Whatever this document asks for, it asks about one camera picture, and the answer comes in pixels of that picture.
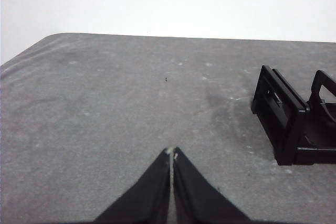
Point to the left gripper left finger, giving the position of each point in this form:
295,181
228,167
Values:
147,195

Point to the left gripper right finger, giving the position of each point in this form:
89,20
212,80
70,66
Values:
199,197

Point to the black dish rack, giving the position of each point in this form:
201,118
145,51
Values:
288,129

